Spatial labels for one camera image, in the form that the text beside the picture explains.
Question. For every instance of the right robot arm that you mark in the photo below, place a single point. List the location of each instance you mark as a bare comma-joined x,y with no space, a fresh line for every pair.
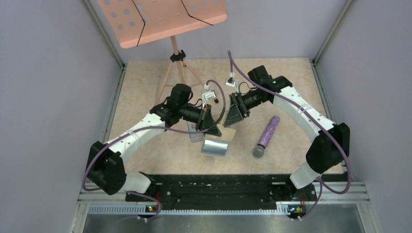
330,142

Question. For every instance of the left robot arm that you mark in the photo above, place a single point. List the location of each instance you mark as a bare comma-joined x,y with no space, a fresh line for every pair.
106,161

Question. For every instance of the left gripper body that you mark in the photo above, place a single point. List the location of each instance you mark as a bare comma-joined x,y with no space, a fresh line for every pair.
193,114

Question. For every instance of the clear plastic card box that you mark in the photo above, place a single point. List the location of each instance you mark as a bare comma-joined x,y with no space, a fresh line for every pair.
195,137

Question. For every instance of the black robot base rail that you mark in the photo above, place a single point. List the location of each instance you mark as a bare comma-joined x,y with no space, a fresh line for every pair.
227,192

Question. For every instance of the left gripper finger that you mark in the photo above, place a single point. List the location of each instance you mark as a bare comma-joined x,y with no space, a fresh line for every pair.
208,129
209,120

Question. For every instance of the grey slotted cable duct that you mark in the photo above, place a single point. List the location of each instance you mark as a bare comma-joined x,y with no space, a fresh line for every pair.
143,210

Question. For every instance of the pink music stand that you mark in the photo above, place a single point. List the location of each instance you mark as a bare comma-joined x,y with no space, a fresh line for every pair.
138,22

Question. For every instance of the purple glitter microphone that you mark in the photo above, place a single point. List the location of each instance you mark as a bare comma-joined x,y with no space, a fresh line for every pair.
259,150

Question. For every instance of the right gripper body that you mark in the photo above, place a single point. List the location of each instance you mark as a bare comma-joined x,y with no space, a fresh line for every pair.
248,101

